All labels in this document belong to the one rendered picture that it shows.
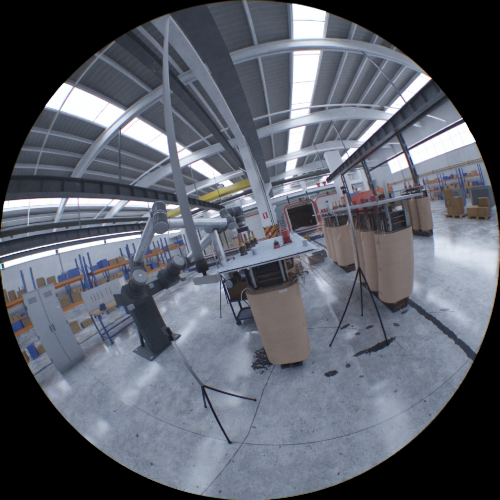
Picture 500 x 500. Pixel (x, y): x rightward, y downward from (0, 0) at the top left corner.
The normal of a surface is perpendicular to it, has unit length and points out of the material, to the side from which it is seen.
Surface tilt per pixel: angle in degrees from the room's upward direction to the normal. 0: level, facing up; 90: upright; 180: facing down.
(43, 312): 90
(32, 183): 90
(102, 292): 90
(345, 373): 0
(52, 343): 90
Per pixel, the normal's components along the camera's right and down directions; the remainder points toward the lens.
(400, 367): -0.28, -0.95
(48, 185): 0.94, -0.25
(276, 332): -0.18, 0.17
